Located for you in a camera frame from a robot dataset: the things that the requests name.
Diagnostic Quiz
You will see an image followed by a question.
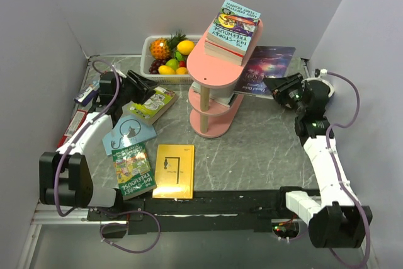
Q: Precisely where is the yellow file folder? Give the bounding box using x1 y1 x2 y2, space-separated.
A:
152 144 195 199

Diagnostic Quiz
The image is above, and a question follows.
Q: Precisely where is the pink three-tier wooden shelf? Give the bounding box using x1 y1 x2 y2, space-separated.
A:
187 33 244 138

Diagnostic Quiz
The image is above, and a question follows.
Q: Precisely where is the orange pineapple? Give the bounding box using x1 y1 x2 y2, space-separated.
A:
149 38 171 59

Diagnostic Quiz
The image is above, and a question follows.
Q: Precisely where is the orange fruit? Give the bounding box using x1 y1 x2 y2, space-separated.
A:
176 67 188 75

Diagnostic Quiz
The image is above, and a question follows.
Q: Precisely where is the red 13-Storey Treehouse book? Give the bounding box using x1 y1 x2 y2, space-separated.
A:
204 40 244 58

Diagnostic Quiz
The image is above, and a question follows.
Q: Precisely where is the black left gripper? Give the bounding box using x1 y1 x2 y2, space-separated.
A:
116 70 160 106

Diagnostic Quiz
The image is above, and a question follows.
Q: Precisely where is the purple white toothpaste box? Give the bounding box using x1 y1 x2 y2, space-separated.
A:
74 81 99 106

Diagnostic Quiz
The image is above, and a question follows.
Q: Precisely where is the purple shrink-wrapped Robinson Crusoe book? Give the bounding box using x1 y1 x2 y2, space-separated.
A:
234 46 296 99

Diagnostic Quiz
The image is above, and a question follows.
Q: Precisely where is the yellow mango front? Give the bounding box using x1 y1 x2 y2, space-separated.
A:
158 65 176 75

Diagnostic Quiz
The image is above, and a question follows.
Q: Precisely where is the green pear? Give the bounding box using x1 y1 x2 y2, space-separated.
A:
166 59 179 71

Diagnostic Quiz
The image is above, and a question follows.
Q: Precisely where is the red rectangular box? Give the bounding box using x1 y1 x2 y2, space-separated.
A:
57 110 88 147

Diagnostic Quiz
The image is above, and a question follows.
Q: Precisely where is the blue 143-Storey Treehouse book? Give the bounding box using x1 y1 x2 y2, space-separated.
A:
206 0 261 55

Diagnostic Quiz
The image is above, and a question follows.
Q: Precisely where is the grey Great Gatsby book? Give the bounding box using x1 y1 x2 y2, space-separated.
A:
209 86 234 107

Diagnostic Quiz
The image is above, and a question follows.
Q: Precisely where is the yellow lemon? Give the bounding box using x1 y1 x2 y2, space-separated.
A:
177 40 195 55

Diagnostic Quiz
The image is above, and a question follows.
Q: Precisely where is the green 104-Storey Treehouse book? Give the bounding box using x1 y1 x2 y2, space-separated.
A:
112 143 157 200

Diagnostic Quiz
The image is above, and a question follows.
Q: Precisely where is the dark red grapes bunch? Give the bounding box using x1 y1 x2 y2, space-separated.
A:
149 59 167 74

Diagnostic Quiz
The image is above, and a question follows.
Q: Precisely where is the lime green paperback book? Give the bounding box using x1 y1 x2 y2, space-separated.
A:
128 86 178 126

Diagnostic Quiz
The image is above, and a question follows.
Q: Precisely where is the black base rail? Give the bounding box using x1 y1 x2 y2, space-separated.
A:
87 186 301 235

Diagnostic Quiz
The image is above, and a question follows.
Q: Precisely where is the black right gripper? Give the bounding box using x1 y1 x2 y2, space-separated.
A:
263 72 307 117

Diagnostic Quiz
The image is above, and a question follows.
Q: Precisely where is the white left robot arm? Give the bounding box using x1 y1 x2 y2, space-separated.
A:
39 71 158 220

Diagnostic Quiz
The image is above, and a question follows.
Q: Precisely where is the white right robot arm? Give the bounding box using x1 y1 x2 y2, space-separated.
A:
263 74 373 248

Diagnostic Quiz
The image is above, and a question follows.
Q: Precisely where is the floral Little Women book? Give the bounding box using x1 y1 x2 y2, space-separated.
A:
205 49 244 66

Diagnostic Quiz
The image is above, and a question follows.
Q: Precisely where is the light blue cat booklet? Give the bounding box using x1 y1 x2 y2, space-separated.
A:
102 115 157 156

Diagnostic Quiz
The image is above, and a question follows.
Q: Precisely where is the black book on shelf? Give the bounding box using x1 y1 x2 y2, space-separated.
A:
219 93 238 108

